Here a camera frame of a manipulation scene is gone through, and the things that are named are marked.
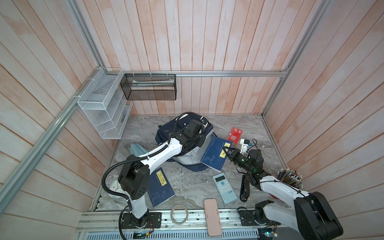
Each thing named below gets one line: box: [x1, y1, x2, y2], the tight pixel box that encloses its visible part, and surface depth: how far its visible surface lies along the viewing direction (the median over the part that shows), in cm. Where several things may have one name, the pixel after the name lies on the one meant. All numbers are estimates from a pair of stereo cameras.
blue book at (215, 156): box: [200, 136, 233, 172], surface depth 84 cm
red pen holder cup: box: [277, 167, 304, 190], surface depth 73 cm
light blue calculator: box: [212, 172, 238, 205], surface depth 84 cm
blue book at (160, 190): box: [147, 167, 176, 208], surface depth 84 cm
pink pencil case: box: [204, 198, 222, 237], surface depth 74 cm
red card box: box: [226, 127, 243, 145], surface depth 110 cm
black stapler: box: [239, 174, 250, 202], surface depth 81 cm
